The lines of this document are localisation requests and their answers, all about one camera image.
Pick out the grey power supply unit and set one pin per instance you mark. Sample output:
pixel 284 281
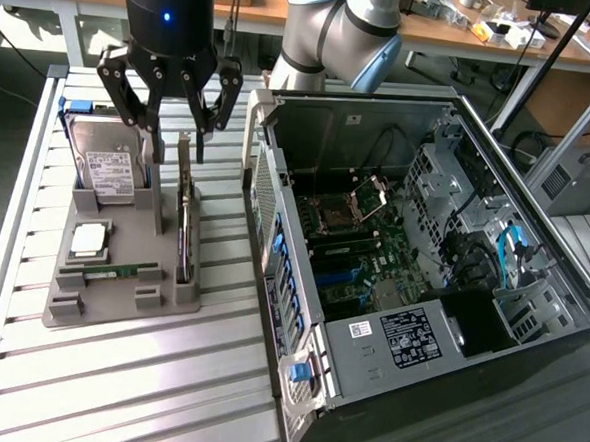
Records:
pixel 356 365

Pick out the black graphics card metal bracket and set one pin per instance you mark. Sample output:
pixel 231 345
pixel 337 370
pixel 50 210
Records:
pixel 186 244

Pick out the grey metal disk bay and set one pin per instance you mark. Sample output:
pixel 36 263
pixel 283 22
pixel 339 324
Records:
pixel 524 320

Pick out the grey control box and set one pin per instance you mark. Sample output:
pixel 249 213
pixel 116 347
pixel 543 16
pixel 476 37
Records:
pixel 578 183

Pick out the silver CPU chip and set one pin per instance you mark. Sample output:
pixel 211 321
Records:
pixel 89 241

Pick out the silver hard disk drive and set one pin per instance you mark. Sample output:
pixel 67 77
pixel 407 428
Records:
pixel 95 169

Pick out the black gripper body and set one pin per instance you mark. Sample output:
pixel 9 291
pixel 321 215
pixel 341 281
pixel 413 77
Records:
pixel 167 18

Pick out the metal device on desk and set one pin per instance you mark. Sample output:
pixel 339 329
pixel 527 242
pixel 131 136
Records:
pixel 436 4

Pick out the CPU socket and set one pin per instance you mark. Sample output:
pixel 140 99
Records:
pixel 338 216

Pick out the aluminium profile frame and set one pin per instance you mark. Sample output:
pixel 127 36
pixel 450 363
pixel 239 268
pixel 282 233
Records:
pixel 579 123

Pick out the green RAM stick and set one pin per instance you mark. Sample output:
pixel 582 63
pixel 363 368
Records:
pixel 121 270

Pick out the blue case latch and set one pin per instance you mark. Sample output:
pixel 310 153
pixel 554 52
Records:
pixel 300 372

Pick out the yellow white small box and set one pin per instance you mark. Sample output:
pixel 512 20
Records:
pixel 492 31

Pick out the green Dell motherboard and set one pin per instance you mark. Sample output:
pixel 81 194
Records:
pixel 407 273

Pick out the black stand pole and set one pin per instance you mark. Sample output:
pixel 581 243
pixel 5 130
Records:
pixel 544 71

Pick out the perforated metal drive cage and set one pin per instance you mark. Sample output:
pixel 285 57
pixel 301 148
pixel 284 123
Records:
pixel 427 184

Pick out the grey plastic parts rack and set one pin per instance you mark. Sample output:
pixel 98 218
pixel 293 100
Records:
pixel 104 302

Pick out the metal socket cover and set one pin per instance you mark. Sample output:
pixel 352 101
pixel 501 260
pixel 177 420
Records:
pixel 371 198

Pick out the thin metal locking lever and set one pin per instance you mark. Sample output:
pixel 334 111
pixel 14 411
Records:
pixel 316 184

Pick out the blue expansion slot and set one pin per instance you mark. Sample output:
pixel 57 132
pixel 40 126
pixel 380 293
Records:
pixel 344 276

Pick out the silver chipset heatsink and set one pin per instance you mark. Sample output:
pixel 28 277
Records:
pixel 388 295

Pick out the long black expansion slot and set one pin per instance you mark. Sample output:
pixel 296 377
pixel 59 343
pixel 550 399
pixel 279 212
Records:
pixel 341 242
pixel 345 252

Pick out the black plastic shroud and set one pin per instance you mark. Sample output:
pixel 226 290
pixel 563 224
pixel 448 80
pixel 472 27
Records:
pixel 474 322

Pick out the open black PC case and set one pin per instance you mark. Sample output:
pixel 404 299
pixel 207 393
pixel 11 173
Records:
pixel 265 194

